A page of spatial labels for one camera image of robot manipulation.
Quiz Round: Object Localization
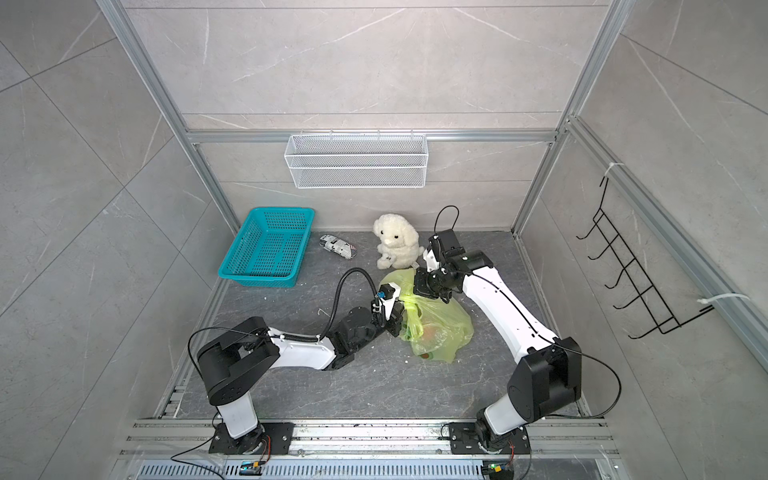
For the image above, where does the yellow-green avocado plastic bag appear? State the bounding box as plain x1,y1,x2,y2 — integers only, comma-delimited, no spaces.
380,269,474,363

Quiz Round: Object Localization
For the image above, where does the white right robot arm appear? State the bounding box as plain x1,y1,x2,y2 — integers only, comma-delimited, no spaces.
414,229,582,451

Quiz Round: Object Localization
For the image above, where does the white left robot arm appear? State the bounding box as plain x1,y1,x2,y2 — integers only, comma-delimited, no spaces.
196,293,405,441

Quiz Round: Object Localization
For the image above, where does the white plush dog toy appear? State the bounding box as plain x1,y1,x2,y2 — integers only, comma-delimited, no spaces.
373,214,423,270

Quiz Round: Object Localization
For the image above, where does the newspaper print pouch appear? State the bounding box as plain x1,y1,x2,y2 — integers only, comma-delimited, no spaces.
320,234,357,260

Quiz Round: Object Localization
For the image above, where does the teal plastic basket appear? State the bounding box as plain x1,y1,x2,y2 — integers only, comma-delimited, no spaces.
218,207,315,288

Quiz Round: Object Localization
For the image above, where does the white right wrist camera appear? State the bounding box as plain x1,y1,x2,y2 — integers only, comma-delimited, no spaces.
422,249,440,272

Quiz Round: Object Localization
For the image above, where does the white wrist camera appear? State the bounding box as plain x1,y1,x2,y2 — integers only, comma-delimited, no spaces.
422,249,440,272
371,283,401,322

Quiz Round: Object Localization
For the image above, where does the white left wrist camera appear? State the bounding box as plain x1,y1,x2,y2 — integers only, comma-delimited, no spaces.
371,283,401,322

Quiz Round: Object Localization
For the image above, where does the white wire mesh shelf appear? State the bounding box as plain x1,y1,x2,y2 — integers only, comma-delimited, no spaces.
284,133,429,189

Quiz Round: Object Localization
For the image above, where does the black wall hook rack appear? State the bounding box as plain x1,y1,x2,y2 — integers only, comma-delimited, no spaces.
576,177,715,340

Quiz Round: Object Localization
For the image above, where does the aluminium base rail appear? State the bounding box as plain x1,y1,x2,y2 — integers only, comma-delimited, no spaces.
109,418,629,479

